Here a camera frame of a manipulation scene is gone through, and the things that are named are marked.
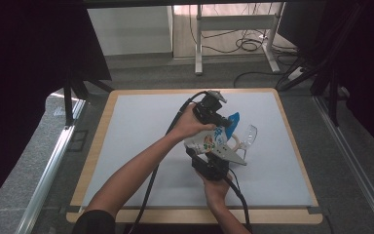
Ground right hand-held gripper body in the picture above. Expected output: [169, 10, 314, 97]
[185, 137, 248, 182]

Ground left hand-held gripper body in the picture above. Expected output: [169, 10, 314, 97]
[192, 90, 229, 127]

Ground clear pitcher with beige rim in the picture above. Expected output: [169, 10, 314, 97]
[227, 124, 259, 161]

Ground white and blue milk pouch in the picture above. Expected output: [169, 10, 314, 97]
[183, 111, 242, 155]

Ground person's right hand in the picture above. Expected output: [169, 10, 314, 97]
[196, 170, 233, 209]

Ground person's left hand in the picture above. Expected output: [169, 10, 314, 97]
[171, 103, 217, 140]

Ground wooden table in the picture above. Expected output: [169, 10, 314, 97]
[66, 87, 323, 225]

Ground white table mat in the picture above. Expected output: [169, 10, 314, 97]
[81, 92, 315, 209]

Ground white power strip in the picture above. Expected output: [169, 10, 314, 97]
[286, 66, 305, 82]

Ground black tripod stand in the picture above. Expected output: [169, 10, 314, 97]
[276, 48, 342, 128]

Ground person's black sleeve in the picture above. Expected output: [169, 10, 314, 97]
[71, 209, 116, 234]

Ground black metal stand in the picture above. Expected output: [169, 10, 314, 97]
[62, 74, 115, 126]

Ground black curtain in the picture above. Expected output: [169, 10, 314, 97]
[337, 0, 374, 157]
[0, 0, 111, 213]

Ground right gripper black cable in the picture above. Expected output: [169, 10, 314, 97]
[223, 176, 252, 233]

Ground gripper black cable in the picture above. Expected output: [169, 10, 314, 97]
[223, 176, 252, 233]
[126, 91, 208, 234]

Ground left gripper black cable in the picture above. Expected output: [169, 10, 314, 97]
[126, 91, 208, 234]

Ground black floor cables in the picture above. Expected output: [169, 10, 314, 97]
[188, 3, 303, 90]

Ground white desk frame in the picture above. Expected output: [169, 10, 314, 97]
[194, 3, 281, 76]

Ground aluminium rail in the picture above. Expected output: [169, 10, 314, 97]
[16, 98, 87, 234]
[315, 96, 374, 225]

